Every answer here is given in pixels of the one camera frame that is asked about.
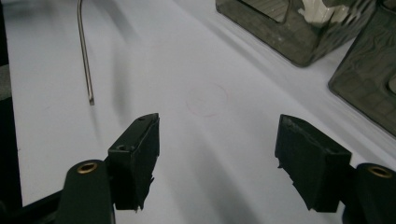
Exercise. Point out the metal fork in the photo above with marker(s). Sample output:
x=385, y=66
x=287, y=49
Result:
x=85, y=62

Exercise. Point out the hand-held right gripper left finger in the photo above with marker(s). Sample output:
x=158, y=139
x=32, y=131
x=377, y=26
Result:
x=134, y=165

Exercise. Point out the translucent grey storage bin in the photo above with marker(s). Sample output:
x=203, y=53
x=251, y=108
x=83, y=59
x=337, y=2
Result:
x=364, y=77
x=280, y=37

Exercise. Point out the white table sheet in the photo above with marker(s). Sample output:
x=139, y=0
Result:
x=202, y=62

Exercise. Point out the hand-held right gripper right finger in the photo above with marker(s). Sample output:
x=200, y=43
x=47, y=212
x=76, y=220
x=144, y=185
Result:
x=314, y=168

